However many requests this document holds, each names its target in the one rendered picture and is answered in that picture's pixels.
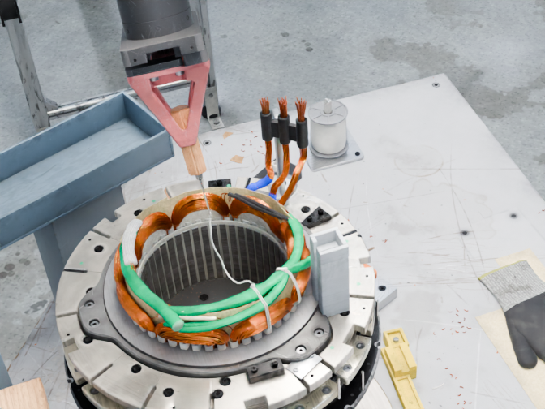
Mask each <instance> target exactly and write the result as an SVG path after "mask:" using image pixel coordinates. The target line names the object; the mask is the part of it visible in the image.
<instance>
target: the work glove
mask: <svg viewBox="0 0 545 409"><path fill-rule="evenodd" d="M478 280H479V281H481V282H482V283H483V284H484V285H485V286H486V287H487V288H488V290H489V291H490V292H491V293H492V294H493V295H494V296H495V297H496V299H497V300H498V302H499V303H500V305H501V307H502V310H503V313H504V316H505V319H506V325H507V328H508V332H509V337H510V340H511V343H512V346H513V350H514V353H515V356H516V358H517V362H518V363H519V364H520V366H521V367H523V368H528V369H532V368H534V367H535V366H536V365H537V364H538V359H537V356H538V357H539V358H540V359H541V360H543V361H544V362H545V282H544V281H543V280H541V279H540V278H539V276H538V275H537V274H536V273H535V272H534V271H533V270H532V268H531V267H530V265H529V263H528V262H527V260H519V261H517V262H515V263H512V264H510V265H506V266H503V267H500V268H498V269H494V270H492V271H490V272H488V273H485V274H483V275H482V276H480V277H479V278H478Z"/></svg>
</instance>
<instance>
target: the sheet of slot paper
mask: <svg viewBox="0 0 545 409"><path fill-rule="evenodd" d="M519 260H527V262H528V263H529V265H530V267H531V268H532V270H533V271H534V272H535V273H536V274H537V275H538V276H539V278H540V279H541V280H543V281H544V282H545V267H544V266H543V264H542V263H541V262H540V260H539V259H538V258H537V256H536V255H535V254H534V253H533V252H532V251H531V249H530V248H528V249H526V250H523V251H519V252H515V253H513V254H510V255H507V256H503V257H501V258H498V259H495V261H496V263H497V264H498V265H499V267H503V266H506V265H510V264H512V263H515V262H517V261H519ZM475 319H476V320H477V322H478V323H479V324H480V326H481V327H482V329H483V331H484V332H485V333H486V335H487V336H488V337H489V339H490V340H491V342H492V344H493V345H494V347H495V348H496V350H497V351H498V352H499V354H500V355H501V357H502V358H503V360H504V362H505V363H506V364H507V365H508V367H509V369H510V370H511V372H512V373H513V375H514V376H515V377H516V378H517V380H518V382H519V383H520V385H521V387H522V388H523V390H524V391H525V392H526V394H527V395H528V396H529V398H530V400H531V401H532V403H533V404H534V405H535V407H536V408H537V409H545V362H544V361H543V360H541V359H540V358H539V357H538V356H537V359H538V364H537V365H536V366H535V367H534V368H532V369H528V368H523V367H521V366H520V364H519V363H518V362H517V358H516V356H515V353H514V350H513V346H512V343H511V340H510V337H509V332H508V328H507V325H506V319H505V316H504V313H503V310H502V308H501V309H498V310H495V311H493V312H489V313H486V314H483V315H481V316H477V317H475Z"/></svg>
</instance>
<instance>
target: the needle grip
mask: <svg viewBox="0 0 545 409"><path fill-rule="evenodd" d="M170 113H171V116H172V117H173V119H174V121H175V122H176V123H177V124H178V125H179V127H180V128H181V129H183V130H184V129H186V128H187V120H188V114H189V106H188V105H178V106H176V107H174V108H173V109H171V111H170ZM181 149H182V154H183V157H184V160H185V162H186V166H187V170H188V174H189V175H190V176H192V175H200V174H202V173H204V172H206V169H207V168H206V165H205V162H204V157H203V154H202V151H201V147H200V142H199V140H198V136H197V141H196V144H194V145H191V146H187V147H183V148H181Z"/></svg>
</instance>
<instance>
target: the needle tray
mask: <svg viewBox="0 0 545 409"><path fill-rule="evenodd" d="M174 156H175V155H174V146H173V141H172V137H171V135H170V134H169V133H168V131H167V130H166V129H165V128H164V127H163V126H162V124H161V123H160V121H159V120H158V119H157V118H156V117H155V116H154V115H153V114H151V113H150V112H149V111H148V110H146V109H145V108H144V107H143V106H142V105H141V104H140V103H138V102H137V101H136V100H135V99H133V98H132V97H131V96H129V95H128V94H127V93H126V92H124V91H121V92H120V93H117V94H115V95H113V96H112V97H109V98H107V99H105V100H104V101H101V102H99V103H97V104H95V105H93V106H91V107H89V108H87V109H86V110H83V111H81V112H79V113H78V114H75V115H73V116H71V117H69V118H67V119H65V120H63V121H61V122H60V123H57V124H55V125H53V126H52V127H48V128H46V129H45V130H43V131H40V132H38V133H36V134H35V135H33V136H30V137H28V138H27V139H25V140H22V141H20V142H19V143H17V144H14V145H12V146H11V147H9V148H7V149H4V150H2V151H1V152H0V251H1V250H2V249H4V248H7V247H8V246H10V245H12V244H13V243H16V242H18V241H19V240H21V239H23V238H25V237H27V236H28V235H30V234H32V233H33V234H34V236H35V239H36V243H37V246H38V249H39V252H40V254H41V259H42V262H43V265H44V267H45V272H46V275H47V278H48V280H49V285H50V288H51V291H52V293H53V296H54V301H55V302H56V294H57V289H58V284H59V280H60V277H61V276H62V271H63V270H64V268H65V266H66V264H67V262H68V260H69V258H70V256H71V254H72V253H73V251H74V250H75V249H76V247H77V246H78V245H79V243H80V242H81V241H82V239H83V238H84V237H85V236H86V235H87V234H88V232H89V231H92V232H93V229H92V228H94V227H95V226H96V225H97V224H98V223H99V222H101V221H102V220H103V219H104V218H106V219H107V220H109V221H110V222H114V221H116V220H117V218H116V217H115V214H114V211H115V210H116V209H118V208H120V207H122V206H123V205H124V204H125V200H124V197H123V193H122V186H121V185H123V184H124V183H126V182H128V181H130V180H132V179H134V178H135V177H137V176H139V175H141V174H143V173H145V172H146V171H148V170H151V169H152V168H154V167H156V166H158V165H160V164H161V163H163V162H165V161H167V160H169V159H170V158H172V157H174Z"/></svg>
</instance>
